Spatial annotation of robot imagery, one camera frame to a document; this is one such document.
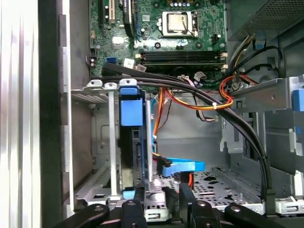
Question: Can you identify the silver CPU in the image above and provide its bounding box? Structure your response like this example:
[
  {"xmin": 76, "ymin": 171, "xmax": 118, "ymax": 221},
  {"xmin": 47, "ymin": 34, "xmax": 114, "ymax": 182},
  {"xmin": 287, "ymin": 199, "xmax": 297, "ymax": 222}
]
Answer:
[{"xmin": 167, "ymin": 13, "xmax": 190, "ymax": 33}]

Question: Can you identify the metal drive cage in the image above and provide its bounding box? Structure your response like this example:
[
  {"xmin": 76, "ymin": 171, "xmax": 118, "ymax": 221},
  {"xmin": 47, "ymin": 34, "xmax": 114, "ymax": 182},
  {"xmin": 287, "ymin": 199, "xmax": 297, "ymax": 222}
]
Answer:
[{"xmin": 220, "ymin": 76, "xmax": 304, "ymax": 176}]

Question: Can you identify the black PC case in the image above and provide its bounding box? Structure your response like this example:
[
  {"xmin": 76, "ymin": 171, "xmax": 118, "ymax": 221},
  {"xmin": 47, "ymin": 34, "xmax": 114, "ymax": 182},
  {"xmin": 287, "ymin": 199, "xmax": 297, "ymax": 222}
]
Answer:
[{"xmin": 38, "ymin": 0, "xmax": 304, "ymax": 228}]

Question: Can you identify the grey power supply unit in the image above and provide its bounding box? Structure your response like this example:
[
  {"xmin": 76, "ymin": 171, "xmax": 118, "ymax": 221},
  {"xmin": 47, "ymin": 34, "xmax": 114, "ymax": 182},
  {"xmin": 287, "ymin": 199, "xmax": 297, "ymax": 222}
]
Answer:
[{"xmin": 227, "ymin": 0, "xmax": 304, "ymax": 42}]

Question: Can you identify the blue drive cage latch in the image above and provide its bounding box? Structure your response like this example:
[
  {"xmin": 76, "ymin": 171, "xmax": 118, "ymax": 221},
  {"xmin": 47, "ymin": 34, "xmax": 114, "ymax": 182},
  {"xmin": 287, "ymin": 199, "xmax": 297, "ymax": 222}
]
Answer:
[{"xmin": 291, "ymin": 89, "xmax": 304, "ymax": 152}]

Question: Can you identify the metal disk bay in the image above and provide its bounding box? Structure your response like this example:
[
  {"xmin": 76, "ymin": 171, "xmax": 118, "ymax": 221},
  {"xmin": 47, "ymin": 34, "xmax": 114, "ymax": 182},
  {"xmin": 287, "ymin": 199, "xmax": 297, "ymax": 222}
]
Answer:
[{"xmin": 71, "ymin": 79, "xmax": 167, "ymax": 214}]

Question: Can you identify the CPU socket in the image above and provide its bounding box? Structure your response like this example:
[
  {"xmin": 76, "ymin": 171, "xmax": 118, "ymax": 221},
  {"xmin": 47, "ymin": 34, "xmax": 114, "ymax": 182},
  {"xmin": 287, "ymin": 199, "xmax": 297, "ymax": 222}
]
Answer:
[{"xmin": 161, "ymin": 10, "xmax": 200, "ymax": 38}]

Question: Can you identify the white expansion slot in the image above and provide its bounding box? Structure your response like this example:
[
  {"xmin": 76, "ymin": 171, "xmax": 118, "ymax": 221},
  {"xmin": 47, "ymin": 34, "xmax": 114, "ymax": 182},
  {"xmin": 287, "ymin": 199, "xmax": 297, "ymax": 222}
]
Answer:
[{"xmin": 108, "ymin": 0, "xmax": 116, "ymax": 25}]

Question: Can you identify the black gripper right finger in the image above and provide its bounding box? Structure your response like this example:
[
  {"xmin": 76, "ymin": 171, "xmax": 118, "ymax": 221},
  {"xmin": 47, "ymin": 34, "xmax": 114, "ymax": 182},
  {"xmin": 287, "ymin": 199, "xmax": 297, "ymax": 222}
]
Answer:
[{"xmin": 179, "ymin": 182, "xmax": 288, "ymax": 228}]

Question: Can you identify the orange wire bundle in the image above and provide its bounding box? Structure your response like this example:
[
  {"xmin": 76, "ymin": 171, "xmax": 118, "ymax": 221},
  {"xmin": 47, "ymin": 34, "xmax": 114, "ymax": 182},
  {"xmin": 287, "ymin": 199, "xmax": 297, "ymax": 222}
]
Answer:
[{"xmin": 153, "ymin": 75, "xmax": 259, "ymax": 141}]

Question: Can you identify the yellow black wire bundle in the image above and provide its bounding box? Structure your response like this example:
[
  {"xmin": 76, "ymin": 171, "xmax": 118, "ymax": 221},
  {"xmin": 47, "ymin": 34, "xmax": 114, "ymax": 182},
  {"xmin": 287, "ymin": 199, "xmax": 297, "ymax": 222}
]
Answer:
[{"xmin": 228, "ymin": 33, "xmax": 258, "ymax": 74}]

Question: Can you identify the red yellow power wire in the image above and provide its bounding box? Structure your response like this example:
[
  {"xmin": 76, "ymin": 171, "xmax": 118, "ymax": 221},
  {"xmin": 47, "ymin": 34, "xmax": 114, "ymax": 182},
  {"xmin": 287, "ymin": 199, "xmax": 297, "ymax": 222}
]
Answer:
[{"xmin": 152, "ymin": 152, "xmax": 195, "ymax": 190}]

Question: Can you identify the black cable bundle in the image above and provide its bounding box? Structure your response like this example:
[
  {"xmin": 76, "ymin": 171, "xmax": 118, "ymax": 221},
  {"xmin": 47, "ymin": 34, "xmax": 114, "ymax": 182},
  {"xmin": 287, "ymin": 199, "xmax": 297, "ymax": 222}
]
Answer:
[{"xmin": 91, "ymin": 63, "xmax": 276, "ymax": 214}]

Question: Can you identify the blue wire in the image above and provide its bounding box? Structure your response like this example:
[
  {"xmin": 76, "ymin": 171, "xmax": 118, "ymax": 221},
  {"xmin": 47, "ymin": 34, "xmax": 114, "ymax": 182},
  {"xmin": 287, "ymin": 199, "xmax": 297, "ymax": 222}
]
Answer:
[{"xmin": 157, "ymin": 157, "xmax": 205, "ymax": 178}]

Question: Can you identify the hard disk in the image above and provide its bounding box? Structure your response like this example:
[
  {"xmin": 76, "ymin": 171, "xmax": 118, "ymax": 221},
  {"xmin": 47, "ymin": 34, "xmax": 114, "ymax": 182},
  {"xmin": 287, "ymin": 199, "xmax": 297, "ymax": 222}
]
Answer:
[{"xmin": 118, "ymin": 86, "xmax": 146, "ymax": 199}]

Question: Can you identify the green motherboard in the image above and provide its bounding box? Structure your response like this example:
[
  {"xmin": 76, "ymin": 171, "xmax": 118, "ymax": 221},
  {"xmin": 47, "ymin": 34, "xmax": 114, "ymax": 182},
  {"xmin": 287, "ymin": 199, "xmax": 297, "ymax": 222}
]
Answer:
[{"xmin": 89, "ymin": 0, "xmax": 228, "ymax": 90}]

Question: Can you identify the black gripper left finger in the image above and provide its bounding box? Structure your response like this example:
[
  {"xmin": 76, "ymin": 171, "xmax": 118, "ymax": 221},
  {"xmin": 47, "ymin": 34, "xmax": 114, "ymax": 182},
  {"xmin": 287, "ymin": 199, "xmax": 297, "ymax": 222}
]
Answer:
[{"xmin": 52, "ymin": 186, "xmax": 147, "ymax": 228}]

